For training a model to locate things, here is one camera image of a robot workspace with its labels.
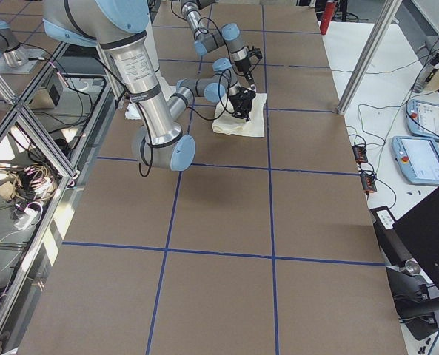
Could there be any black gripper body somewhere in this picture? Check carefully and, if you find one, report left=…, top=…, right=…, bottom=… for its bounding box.
left=229, top=87, right=256, bottom=118
left=233, top=46, right=262, bottom=84

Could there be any cream long-sleeve cat shirt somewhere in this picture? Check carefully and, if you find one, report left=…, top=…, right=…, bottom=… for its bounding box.
left=212, top=93, right=267, bottom=138

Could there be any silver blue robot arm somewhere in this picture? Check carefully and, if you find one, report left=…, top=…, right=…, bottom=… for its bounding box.
left=179, top=1, right=263, bottom=91
left=43, top=1, right=262, bottom=172

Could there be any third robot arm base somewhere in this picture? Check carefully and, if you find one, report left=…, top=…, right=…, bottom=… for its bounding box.
left=0, top=20, right=45, bottom=75

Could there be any red fire extinguisher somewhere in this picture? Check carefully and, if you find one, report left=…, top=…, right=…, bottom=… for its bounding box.
left=320, top=0, right=336, bottom=36

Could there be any orange black electronics board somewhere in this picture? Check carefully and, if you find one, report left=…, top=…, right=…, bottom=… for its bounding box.
left=352, top=145, right=369, bottom=164

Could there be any far blue teach pendant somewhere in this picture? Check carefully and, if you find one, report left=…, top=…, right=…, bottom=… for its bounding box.
left=405, top=99, right=439, bottom=142

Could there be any blue teach pendant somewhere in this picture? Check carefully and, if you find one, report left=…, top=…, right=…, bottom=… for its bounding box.
left=405, top=99, right=439, bottom=142
left=391, top=136, right=439, bottom=186

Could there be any near blue teach pendant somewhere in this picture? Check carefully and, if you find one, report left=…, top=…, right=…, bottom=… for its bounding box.
left=391, top=136, right=439, bottom=186

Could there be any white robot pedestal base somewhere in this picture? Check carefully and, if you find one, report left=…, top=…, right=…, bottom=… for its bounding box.
left=124, top=21, right=179, bottom=121

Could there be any aluminium frame post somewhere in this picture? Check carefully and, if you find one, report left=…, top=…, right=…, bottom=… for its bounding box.
left=336, top=0, right=402, bottom=115

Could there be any aluminium lattice frame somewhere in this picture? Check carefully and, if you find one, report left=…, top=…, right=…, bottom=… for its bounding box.
left=0, top=33, right=115, bottom=354

